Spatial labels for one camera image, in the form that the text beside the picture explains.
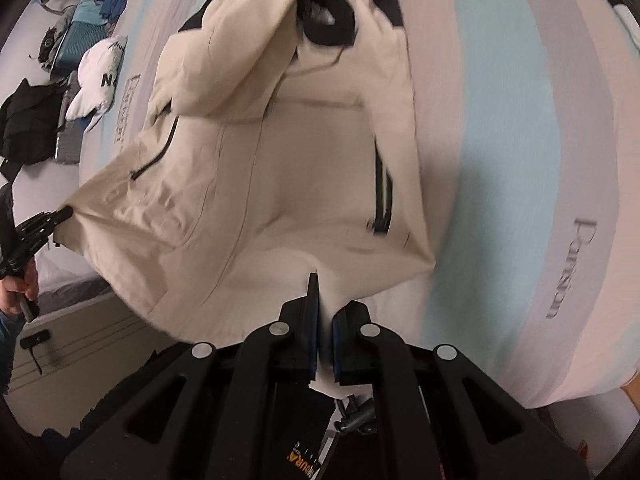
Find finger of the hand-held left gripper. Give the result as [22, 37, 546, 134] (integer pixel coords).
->
[0, 230, 52, 281]
[17, 208, 74, 235]

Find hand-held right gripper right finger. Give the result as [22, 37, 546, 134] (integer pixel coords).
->
[332, 301, 593, 480]

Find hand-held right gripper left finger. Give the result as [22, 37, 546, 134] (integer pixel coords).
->
[60, 272, 321, 480]

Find beige and black hooded jacket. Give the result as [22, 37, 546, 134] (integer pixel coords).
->
[50, 0, 442, 397]

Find person's left hand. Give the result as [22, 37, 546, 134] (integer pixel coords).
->
[0, 257, 41, 317]

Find black tripod head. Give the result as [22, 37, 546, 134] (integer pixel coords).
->
[327, 394, 380, 435]

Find silver suitcase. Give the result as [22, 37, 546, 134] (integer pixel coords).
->
[52, 72, 88, 165]

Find black clothing pile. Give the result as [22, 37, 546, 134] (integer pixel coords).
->
[0, 77, 68, 183]

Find white hooded sweatshirt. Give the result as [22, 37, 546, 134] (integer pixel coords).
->
[65, 35, 130, 133]

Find teal suitcase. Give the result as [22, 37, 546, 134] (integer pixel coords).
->
[52, 0, 118, 73]

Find bed with striped sheet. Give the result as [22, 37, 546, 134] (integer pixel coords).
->
[37, 0, 640, 411]

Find black strap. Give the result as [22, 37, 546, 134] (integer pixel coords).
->
[19, 329, 53, 376]

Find beige bed frame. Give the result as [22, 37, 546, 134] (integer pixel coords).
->
[0, 287, 193, 403]

